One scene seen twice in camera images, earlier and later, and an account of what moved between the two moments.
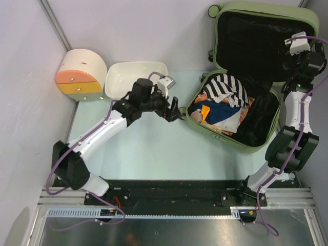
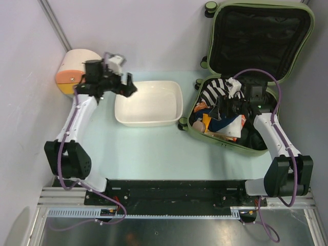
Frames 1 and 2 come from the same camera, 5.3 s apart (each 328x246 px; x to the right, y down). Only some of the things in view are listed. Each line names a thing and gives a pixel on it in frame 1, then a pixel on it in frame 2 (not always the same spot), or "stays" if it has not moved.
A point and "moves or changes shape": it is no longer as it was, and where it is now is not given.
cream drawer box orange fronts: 81,75 stays
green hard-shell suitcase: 247,43 moves or changes shape
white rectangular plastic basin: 120,75 moves or changes shape
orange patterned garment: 204,111 -> 206,119
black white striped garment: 226,87 moves or changes shape
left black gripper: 170,115 -> 121,88
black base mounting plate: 175,194 stays
